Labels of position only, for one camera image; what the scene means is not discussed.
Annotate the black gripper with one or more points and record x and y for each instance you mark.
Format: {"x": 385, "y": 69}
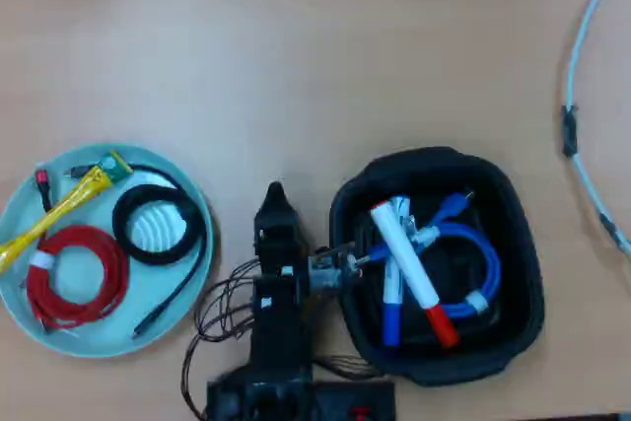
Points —
{"x": 278, "y": 251}

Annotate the bare circuit board camera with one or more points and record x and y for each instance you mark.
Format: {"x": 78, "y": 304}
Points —
{"x": 332, "y": 268}

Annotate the white ribbed disc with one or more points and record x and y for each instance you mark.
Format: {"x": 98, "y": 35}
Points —
{"x": 158, "y": 229}

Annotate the white marker with blue cap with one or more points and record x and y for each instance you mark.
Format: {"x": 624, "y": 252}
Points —
{"x": 391, "y": 322}

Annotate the black fabric bin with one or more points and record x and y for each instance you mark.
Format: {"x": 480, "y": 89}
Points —
{"x": 517, "y": 263}

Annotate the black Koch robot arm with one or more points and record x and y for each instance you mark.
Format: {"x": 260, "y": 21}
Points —
{"x": 278, "y": 322}

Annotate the black power strip red switch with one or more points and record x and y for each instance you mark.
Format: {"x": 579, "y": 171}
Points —
{"x": 345, "y": 399}

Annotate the yellow stick sachet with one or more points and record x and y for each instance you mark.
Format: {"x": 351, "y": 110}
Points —
{"x": 74, "y": 201}

